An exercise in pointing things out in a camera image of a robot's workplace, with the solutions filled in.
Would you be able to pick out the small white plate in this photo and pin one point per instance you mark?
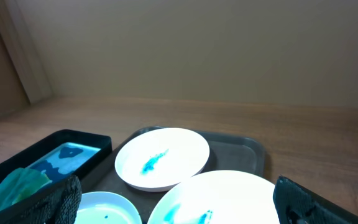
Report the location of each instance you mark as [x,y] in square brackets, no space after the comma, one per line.
[106,207]

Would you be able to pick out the green yellow sponge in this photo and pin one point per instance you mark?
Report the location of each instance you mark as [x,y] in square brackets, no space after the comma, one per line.
[20,184]

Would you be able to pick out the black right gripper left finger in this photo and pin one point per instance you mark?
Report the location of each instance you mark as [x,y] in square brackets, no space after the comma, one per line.
[56,204]

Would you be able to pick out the dark brown serving tray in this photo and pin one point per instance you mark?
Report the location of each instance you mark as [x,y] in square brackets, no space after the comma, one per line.
[227,152]

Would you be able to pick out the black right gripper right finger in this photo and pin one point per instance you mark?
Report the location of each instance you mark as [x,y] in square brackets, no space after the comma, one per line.
[296,204]

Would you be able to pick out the white plate two smears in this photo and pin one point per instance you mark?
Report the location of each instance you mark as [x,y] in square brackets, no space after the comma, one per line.
[221,196]

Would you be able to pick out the white plate streak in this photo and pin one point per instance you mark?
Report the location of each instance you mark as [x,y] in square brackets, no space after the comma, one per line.
[160,159]

